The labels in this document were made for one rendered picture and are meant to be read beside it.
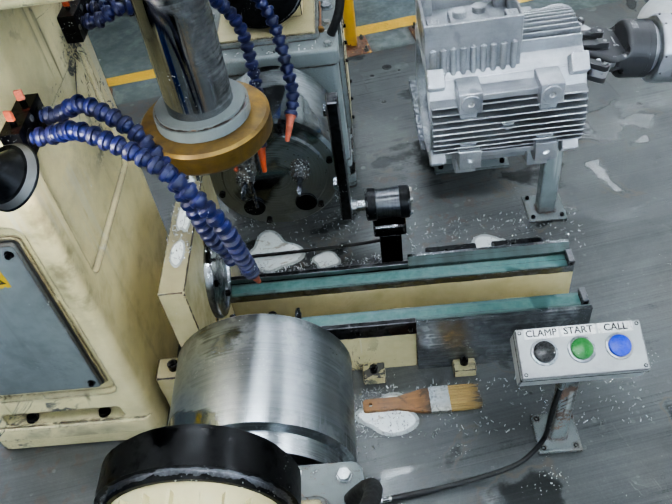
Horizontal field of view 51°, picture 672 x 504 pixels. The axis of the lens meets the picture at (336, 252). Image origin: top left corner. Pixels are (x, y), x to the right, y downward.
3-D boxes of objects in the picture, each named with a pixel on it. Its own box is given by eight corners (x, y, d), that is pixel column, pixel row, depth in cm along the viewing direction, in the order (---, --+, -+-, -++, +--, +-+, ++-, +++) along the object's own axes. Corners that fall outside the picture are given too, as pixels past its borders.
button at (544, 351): (533, 365, 97) (536, 362, 95) (530, 344, 98) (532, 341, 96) (556, 363, 97) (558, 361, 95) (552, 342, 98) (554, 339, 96)
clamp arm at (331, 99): (338, 221, 129) (321, 103, 110) (338, 210, 131) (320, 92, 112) (357, 219, 128) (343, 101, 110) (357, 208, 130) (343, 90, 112)
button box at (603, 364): (516, 387, 100) (522, 380, 95) (508, 338, 103) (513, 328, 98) (640, 377, 99) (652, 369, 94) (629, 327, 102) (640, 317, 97)
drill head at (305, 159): (220, 260, 136) (186, 159, 118) (235, 131, 164) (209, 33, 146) (349, 248, 135) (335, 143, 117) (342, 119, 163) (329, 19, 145)
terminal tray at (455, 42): (426, 80, 90) (424, 29, 85) (416, 38, 98) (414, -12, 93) (521, 68, 90) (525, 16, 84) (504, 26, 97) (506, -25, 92)
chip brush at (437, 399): (364, 420, 122) (364, 418, 122) (362, 395, 126) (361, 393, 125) (484, 409, 121) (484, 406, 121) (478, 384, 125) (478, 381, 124)
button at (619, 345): (608, 359, 96) (611, 356, 95) (603, 337, 97) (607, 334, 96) (630, 357, 96) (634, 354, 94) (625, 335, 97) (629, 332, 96)
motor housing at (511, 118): (433, 192, 98) (429, 73, 85) (417, 112, 112) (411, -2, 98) (579, 175, 97) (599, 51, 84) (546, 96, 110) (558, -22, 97)
